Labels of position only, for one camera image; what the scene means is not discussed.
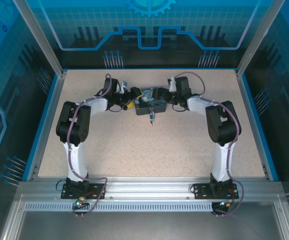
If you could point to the small blue padlock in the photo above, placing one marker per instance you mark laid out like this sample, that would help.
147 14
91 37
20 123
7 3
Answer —
152 115

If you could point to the small brass key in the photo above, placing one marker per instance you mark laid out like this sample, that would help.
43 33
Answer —
152 122

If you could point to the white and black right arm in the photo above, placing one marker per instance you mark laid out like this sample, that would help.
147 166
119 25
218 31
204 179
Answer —
224 160

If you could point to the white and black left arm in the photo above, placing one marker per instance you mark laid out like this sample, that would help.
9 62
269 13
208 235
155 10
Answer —
75 160

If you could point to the starry night print box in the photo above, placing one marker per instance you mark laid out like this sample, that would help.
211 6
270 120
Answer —
149 100

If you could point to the aluminium front beam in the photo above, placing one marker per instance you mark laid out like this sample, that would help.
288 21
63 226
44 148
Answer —
147 187

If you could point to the connector with green light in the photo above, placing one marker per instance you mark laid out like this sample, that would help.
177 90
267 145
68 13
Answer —
226 203
80 203

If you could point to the aluminium side rail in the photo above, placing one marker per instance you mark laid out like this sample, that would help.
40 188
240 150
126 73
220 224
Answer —
50 120
252 120

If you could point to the aluminium frame post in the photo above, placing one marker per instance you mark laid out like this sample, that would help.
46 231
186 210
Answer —
43 37
257 37

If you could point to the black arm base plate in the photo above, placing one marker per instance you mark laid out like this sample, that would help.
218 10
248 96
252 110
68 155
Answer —
202 192
97 192

